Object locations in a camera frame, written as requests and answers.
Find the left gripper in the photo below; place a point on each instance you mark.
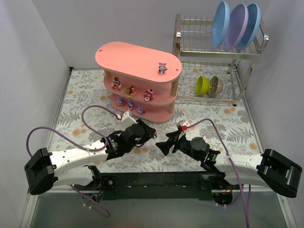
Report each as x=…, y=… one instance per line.
x=147, y=129

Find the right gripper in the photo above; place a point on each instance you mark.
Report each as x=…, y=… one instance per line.
x=175, y=140

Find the purple bunny head toy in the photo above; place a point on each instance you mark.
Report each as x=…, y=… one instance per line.
x=131, y=104

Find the pink figure toy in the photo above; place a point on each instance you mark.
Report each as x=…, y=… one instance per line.
x=148, y=95
x=162, y=68

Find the pink purple cupcake toy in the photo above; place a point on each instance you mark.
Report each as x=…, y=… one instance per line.
x=120, y=101

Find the pink flowerpot toy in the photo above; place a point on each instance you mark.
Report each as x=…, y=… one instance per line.
x=130, y=91

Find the strawberry cake toy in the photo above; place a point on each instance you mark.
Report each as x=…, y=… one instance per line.
x=116, y=84

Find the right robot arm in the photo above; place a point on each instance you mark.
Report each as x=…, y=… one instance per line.
x=269, y=169

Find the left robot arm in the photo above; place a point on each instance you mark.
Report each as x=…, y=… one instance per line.
x=47, y=169

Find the pink three-tier shelf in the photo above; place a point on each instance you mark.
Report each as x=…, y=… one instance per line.
x=138, y=66

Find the floral table mat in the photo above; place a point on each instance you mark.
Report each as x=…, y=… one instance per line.
x=86, y=113

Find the lime green bowl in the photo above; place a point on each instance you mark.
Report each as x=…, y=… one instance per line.
x=202, y=85

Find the patterned ceramic bowl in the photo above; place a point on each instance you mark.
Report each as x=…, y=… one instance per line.
x=216, y=86

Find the steel dish rack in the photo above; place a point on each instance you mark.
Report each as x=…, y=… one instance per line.
x=192, y=45

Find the left blue plate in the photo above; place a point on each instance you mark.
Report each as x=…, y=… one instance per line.
x=220, y=24

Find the blue plate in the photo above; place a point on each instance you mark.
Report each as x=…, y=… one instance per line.
x=254, y=19
x=220, y=24

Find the purple plate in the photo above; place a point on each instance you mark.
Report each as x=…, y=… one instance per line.
x=237, y=26

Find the right blue plate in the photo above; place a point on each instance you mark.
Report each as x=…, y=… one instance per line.
x=254, y=19

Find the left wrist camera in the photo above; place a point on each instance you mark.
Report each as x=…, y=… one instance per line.
x=127, y=120

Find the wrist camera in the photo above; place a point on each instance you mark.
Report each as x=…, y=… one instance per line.
x=183, y=125
x=127, y=120

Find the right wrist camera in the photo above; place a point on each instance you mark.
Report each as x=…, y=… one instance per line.
x=183, y=125

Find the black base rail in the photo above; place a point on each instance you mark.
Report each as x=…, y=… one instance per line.
x=199, y=185

